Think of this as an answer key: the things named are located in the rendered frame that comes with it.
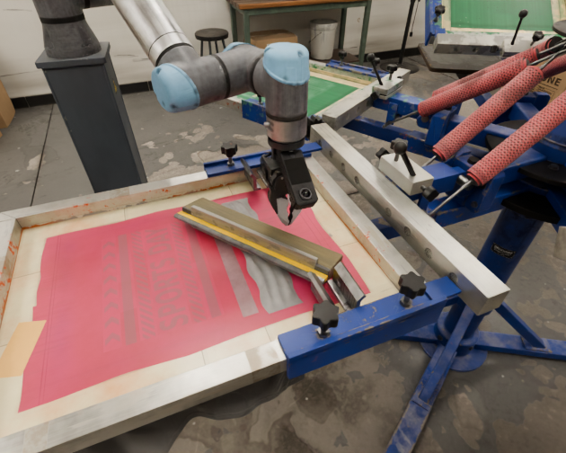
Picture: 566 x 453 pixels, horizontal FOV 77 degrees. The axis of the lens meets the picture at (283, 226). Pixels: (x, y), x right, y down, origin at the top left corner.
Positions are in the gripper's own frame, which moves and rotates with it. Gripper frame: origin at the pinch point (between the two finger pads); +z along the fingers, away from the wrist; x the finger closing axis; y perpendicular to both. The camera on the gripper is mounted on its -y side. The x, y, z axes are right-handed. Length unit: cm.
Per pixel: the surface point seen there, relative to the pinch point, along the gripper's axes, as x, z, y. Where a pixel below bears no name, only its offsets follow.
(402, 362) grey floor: -56, 100, -1
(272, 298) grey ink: 9.7, 3.9, -15.3
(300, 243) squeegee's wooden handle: 0.0, 0.9, -6.1
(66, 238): 47, 4, 18
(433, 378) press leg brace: -57, 87, -16
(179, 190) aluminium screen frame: 20.5, 2.8, 25.4
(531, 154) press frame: -71, -2, 0
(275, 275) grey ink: 7.2, 3.7, -10.2
